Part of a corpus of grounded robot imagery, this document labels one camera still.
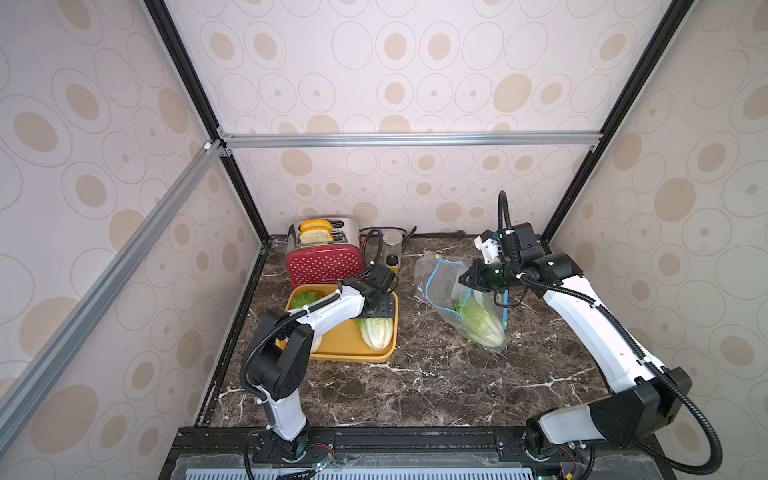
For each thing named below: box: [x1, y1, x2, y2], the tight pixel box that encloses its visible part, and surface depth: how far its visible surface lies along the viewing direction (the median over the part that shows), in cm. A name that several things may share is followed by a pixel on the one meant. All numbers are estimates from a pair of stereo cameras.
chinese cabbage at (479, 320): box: [454, 294, 505, 347], surface depth 89 cm
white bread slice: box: [299, 229, 333, 245], surface depth 96 cm
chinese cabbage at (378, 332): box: [356, 317, 394, 351], surface depth 89 cm
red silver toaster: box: [286, 217, 364, 289], surface depth 97 cm
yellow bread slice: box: [300, 219, 334, 237], surface depth 97 cm
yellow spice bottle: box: [385, 253, 400, 275], surface depth 104 cm
